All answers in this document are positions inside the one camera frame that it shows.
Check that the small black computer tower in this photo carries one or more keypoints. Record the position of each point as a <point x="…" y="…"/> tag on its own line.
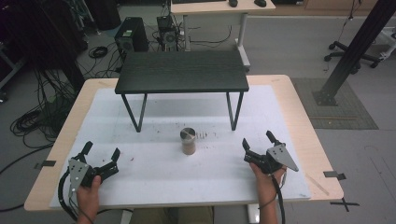
<point x="168" y="34"/>

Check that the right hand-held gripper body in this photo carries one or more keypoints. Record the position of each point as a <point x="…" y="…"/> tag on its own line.
<point x="278" y="155"/>

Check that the black wooden shelf riser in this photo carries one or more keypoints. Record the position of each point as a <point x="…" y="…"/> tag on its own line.
<point x="182" y="71"/>

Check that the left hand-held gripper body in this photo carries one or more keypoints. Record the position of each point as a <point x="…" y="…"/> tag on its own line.
<point x="77" y="174"/>

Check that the beige desk with white legs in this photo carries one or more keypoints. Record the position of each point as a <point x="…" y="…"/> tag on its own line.
<point x="211" y="7"/>

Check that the black tape strip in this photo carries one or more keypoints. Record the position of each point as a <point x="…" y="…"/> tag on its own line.
<point x="47" y="163"/>
<point x="333" y="174"/>

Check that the grey carpet mat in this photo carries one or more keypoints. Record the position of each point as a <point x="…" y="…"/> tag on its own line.
<point x="348" y="115"/>

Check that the person's khaki trousers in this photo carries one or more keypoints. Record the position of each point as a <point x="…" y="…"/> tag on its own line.
<point x="186" y="216"/>

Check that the large black computer tower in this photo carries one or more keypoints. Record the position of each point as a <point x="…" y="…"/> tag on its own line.
<point x="130" y="35"/>

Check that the dark curtain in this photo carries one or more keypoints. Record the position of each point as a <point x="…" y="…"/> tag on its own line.
<point x="40" y="37"/>

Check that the black office chair base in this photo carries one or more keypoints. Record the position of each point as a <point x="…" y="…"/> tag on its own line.
<point x="345" y="49"/>

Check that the person's left hand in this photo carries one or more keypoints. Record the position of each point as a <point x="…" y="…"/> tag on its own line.
<point x="88" y="197"/>

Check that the glass spice jar metal lid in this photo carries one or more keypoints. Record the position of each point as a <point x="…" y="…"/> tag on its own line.
<point x="188" y="146"/>

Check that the black computer mouse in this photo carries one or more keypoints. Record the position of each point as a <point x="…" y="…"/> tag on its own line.
<point x="260" y="2"/>
<point x="233" y="2"/>

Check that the person's right hand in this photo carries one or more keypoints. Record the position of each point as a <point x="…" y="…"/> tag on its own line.
<point x="266" y="185"/>

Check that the black metal post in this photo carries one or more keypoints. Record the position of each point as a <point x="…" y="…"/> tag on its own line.
<point x="351" y="53"/>

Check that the black keyboard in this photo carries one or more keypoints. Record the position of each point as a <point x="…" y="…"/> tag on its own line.
<point x="199" y="1"/>

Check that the black tape cross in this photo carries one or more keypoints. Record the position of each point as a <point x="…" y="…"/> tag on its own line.
<point x="344" y="204"/>

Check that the white foam board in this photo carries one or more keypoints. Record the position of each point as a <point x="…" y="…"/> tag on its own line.
<point x="186" y="180"/>

